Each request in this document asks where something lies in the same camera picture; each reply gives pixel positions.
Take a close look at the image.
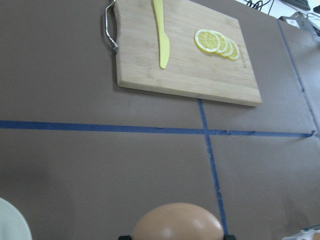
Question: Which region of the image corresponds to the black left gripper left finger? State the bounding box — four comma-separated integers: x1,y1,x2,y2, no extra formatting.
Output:
118,235,132,240

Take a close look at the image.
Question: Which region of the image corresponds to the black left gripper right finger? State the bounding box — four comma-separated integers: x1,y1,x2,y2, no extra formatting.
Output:
223,234,236,240

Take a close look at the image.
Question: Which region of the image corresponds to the brown egg from bowl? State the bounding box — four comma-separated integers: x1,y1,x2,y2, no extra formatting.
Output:
131,202,224,240

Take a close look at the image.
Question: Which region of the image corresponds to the white ceramic bowl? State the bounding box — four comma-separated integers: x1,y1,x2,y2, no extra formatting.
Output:
0,198,33,240

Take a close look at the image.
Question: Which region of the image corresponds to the bamboo cutting board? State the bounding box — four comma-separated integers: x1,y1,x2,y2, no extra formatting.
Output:
113,0,262,107

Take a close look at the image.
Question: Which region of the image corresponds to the yellow plastic knife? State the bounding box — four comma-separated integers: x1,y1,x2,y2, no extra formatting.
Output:
153,0,170,70

